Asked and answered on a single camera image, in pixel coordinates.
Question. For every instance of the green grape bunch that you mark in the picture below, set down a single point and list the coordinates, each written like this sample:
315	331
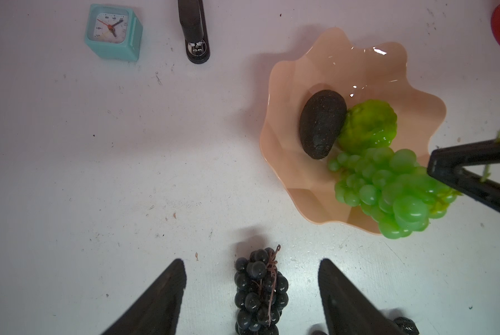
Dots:
393	189

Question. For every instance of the black grape bunch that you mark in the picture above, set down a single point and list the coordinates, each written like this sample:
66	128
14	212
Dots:
262	292

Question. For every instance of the green bumpy round fruit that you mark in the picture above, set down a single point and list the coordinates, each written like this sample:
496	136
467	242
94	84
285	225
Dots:
371	124

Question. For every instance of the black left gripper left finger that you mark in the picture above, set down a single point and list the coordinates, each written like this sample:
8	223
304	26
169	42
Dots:
157	310

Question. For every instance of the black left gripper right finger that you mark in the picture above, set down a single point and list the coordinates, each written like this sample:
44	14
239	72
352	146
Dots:
346	309

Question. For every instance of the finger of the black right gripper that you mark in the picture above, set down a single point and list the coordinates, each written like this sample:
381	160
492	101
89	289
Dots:
448	165

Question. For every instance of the dark avocado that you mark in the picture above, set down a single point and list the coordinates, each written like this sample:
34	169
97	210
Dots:
321	122

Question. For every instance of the black berries pair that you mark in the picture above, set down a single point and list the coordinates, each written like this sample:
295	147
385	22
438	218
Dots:
406	325

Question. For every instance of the small teal clock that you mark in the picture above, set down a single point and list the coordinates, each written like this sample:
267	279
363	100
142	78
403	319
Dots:
114	32

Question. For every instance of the pink scalloped fruit bowl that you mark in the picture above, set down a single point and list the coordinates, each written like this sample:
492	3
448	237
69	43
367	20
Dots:
358	74

